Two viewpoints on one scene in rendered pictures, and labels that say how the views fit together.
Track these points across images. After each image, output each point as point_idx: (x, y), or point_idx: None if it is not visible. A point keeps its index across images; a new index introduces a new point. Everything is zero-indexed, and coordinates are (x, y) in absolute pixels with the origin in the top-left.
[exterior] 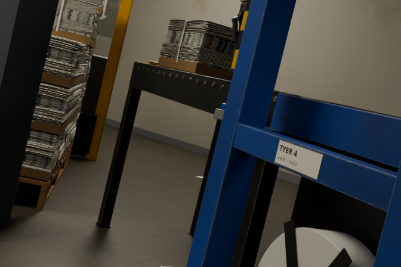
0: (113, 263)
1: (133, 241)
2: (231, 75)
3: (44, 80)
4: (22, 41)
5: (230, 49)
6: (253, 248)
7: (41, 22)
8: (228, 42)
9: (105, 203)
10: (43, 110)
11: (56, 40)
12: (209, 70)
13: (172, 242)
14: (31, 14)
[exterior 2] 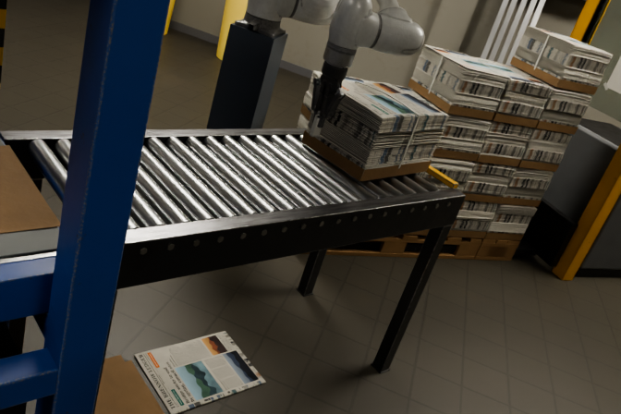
0: (200, 300)
1: (285, 313)
2: (339, 158)
3: None
4: (229, 79)
5: (343, 124)
6: None
7: (250, 66)
8: (342, 113)
9: (304, 268)
10: None
11: None
12: (315, 142)
13: (322, 344)
14: (238, 56)
